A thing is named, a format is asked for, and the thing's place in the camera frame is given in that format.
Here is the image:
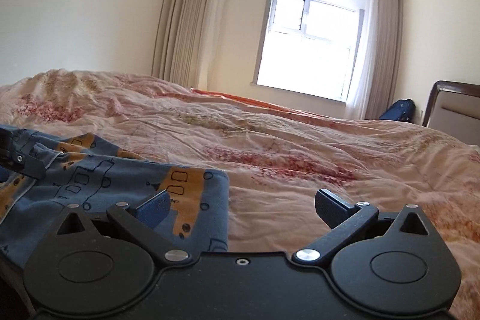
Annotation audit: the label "brown padded headboard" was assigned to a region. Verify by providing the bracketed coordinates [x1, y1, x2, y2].
[422, 80, 480, 146]

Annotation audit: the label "beige right curtain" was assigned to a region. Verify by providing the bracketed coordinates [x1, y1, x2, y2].
[345, 0, 404, 119]

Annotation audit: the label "white framed window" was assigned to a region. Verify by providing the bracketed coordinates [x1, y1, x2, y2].
[253, 0, 367, 102]

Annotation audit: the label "beige curtain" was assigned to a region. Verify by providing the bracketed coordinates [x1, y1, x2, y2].
[345, 0, 404, 119]
[151, 0, 226, 90]

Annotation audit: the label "pink floral duvet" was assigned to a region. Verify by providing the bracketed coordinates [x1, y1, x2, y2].
[1, 70, 479, 319]

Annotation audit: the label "blue backpack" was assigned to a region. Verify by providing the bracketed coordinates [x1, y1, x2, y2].
[379, 99, 416, 123]

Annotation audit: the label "beige left curtain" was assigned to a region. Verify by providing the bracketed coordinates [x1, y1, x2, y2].
[151, 0, 226, 90]

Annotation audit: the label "blue patterned children's pants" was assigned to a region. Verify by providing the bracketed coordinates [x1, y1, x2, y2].
[1, 125, 229, 267]

